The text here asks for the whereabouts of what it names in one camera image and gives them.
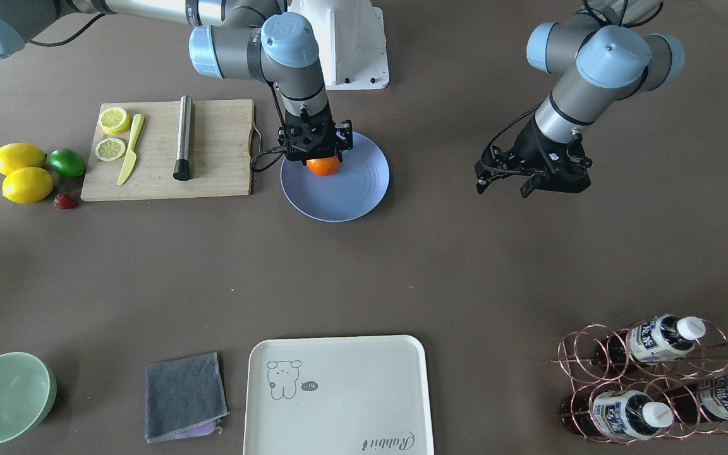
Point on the steel muddler black tip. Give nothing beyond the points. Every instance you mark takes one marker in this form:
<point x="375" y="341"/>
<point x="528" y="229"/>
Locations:
<point x="182" y="166"/>

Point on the blue plate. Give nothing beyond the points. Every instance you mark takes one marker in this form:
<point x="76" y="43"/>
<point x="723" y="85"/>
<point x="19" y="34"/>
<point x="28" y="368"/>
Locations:
<point x="351" y="192"/>

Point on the cream rabbit tray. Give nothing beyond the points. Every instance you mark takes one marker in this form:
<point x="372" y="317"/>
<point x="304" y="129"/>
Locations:
<point x="338" y="395"/>

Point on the tea bottle back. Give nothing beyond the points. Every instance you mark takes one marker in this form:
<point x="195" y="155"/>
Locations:
<point x="663" y="338"/>
<point x="703" y="402"/>

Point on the copper wire bottle rack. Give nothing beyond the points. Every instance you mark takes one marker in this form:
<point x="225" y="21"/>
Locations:
<point x="709" y="359"/>

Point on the green lime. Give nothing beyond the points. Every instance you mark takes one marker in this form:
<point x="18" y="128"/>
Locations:
<point x="67" y="163"/>

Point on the green bowl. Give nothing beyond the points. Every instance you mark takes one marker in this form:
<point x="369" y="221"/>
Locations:
<point x="28" y="389"/>

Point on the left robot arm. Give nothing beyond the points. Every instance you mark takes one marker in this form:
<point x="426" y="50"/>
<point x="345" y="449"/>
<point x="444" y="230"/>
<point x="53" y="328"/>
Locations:
<point x="600" y="59"/>

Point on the yellow plastic knife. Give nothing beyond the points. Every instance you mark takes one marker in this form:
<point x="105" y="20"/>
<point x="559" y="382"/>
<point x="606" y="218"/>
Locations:
<point x="130" y="156"/>

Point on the lemon slice upper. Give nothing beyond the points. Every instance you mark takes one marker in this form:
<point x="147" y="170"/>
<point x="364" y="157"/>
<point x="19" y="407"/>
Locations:
<point x="110" y="149"/>

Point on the yellow lemon outer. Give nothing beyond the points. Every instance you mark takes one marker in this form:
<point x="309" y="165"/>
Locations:
<point x="17" y="155"/>

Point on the grey folded cloth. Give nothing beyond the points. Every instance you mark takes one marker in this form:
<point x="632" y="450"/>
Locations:
<point x="184" y="398"/>

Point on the tea bottle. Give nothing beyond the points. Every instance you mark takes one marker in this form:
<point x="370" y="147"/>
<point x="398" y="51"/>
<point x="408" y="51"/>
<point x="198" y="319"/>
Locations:
<point x="663" y="338"/>
<point x="616" y="416"/>
<point x="703" y="402"/>

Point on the orange mandarin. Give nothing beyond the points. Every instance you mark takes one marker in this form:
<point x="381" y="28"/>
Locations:
<point x="323" y="166"/>

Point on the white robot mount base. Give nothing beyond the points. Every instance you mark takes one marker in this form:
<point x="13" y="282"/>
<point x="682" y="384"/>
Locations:
<point x="352" y="42"/>

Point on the lemon slice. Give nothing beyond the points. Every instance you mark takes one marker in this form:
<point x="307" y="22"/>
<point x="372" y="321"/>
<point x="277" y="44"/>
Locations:
<point x="114" y="120"/>
<point x="110" y="149"/>

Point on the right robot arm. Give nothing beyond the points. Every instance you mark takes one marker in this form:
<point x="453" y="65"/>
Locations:
<point x="230" y="40"/>

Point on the red strawberry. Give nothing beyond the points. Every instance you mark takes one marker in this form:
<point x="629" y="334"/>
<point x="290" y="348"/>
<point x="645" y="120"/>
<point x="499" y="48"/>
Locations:
<point x="64" y="201"/>

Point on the wooden cutting board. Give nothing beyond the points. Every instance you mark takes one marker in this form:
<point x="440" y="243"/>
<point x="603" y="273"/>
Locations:
<point x="221" y="141"/>

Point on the tea bottle front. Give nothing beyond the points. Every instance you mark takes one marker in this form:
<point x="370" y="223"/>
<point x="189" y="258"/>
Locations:
<point x="616" y="416"/>

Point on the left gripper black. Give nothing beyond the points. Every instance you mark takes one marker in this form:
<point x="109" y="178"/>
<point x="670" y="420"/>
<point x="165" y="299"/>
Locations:
<point x="533" y="150"/>

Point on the lemon slice lower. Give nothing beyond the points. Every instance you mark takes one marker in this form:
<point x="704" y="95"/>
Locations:
<point x="114" y="120"/>

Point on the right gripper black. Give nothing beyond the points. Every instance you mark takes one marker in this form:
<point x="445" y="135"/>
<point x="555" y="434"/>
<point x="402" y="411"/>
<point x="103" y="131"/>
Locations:
<point x="345" y="141"/>

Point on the yellow lemon near strawberry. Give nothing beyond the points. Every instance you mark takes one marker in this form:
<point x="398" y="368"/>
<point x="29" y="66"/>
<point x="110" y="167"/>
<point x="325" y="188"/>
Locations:
<point x="27" y="185"/>

